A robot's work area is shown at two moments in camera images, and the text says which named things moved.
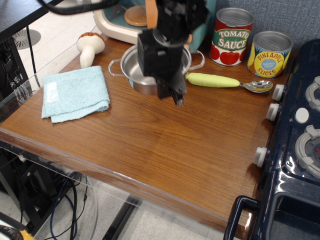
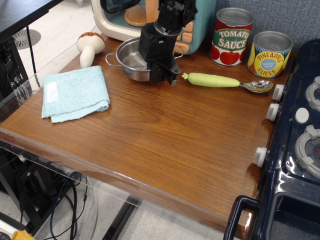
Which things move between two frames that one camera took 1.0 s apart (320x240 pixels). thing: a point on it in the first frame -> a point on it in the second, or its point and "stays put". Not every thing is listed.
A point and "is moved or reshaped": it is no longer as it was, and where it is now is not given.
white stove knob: [278, 92] stays put
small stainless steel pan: [128, 63] is moved or reshaped
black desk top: [15, 14] stays put
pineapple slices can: [269, 53] stays put
